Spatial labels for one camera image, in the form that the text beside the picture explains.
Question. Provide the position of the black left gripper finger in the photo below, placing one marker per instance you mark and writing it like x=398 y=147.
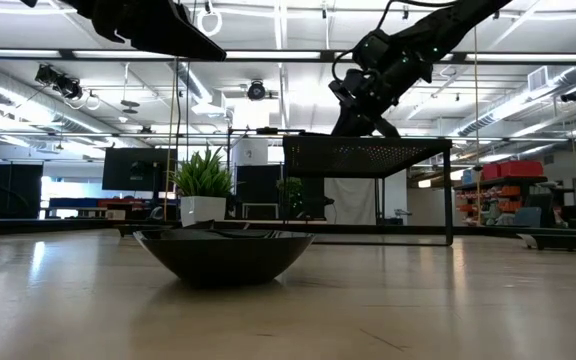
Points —
x=109 y=31
x=183 y=40

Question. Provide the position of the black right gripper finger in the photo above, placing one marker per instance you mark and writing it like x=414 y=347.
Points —
x=385 y=130
x=350 y=125

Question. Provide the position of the black leaf-shaped mini plate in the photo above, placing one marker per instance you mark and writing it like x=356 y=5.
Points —
x=223 y=262

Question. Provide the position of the black square mini plate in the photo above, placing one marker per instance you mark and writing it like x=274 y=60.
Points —
x=138 y=230
x=563 y=242

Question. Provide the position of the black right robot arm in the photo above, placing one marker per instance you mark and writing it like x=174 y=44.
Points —
x=443 y=30

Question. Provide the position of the black teardrop mini plate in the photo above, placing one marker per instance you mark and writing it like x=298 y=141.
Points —
x=205 y=226

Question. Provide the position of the black perforated metal shelf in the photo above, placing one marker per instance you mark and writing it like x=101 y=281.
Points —
x=358 y=157

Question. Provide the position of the black ceiling spotlight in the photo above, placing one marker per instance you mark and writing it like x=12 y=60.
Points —
x=256 y=91
x=572 y=95
x=70 y=87

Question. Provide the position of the small dark green plant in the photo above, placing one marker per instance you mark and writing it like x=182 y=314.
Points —
x=290 y=192

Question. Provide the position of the blue storage bin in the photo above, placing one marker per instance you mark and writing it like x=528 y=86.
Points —
x=468 y=176

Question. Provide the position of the small red storage bin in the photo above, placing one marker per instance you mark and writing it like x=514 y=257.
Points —
x=490 y=171

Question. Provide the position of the black monitor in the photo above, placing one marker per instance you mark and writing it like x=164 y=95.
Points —
x=133 y=170

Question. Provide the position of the large red storage bin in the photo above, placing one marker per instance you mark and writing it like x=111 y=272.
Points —
x=520 y=169

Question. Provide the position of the dark storage rack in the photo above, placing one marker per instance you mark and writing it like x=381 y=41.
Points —
x=518 y=180

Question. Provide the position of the white ceiling air vent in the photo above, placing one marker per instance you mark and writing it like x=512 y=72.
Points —
x=538 y=79

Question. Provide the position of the green plant in white pot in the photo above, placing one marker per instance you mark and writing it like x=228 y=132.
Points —
x=203 y=210

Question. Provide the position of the dark cabinet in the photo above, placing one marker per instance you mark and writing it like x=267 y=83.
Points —
x=13 y=190

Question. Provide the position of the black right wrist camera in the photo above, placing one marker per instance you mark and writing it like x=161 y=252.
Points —
x=348 y=90

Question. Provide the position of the black overhead frame bar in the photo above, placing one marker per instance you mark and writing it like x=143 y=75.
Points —
x=518 y=57

